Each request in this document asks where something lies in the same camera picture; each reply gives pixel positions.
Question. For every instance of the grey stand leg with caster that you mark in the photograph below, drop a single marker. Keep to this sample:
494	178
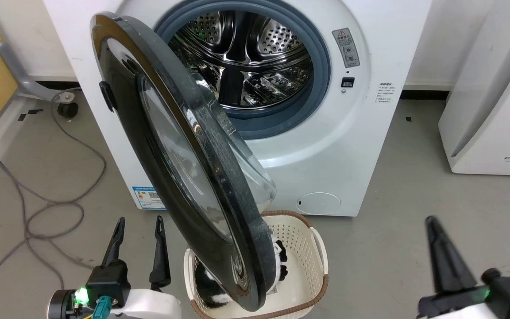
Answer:
20	75

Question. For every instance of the white standing appliance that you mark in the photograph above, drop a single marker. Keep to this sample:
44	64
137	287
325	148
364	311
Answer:
494	124

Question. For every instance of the grey rubber door gasket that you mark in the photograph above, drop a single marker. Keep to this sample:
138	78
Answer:
322	75

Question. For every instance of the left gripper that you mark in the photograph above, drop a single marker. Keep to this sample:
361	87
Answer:
109	283

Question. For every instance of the round white filter cover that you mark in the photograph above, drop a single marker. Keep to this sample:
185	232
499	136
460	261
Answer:
319	204

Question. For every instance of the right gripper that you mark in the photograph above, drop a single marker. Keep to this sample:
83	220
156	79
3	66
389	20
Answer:
503	294

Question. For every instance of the blue energy label sticker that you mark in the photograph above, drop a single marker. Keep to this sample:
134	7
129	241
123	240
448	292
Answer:
148	198

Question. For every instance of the perforated steel washer drum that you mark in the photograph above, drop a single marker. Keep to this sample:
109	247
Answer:
255	57

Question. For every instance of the white laundry basket brown rim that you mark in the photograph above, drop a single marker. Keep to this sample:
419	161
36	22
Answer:
301	248

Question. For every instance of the round black washing machine door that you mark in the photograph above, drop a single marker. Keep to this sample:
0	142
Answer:
126	128

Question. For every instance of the white front-load washing machine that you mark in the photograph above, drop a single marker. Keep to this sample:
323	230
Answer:
348	146

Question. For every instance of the grey warning sticker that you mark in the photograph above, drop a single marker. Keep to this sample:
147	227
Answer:
346	48

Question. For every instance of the black and white garment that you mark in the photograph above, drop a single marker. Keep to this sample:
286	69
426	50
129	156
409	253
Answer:
206	288

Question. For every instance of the black door latch socket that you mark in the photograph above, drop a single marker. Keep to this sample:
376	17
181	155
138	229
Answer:
348	82

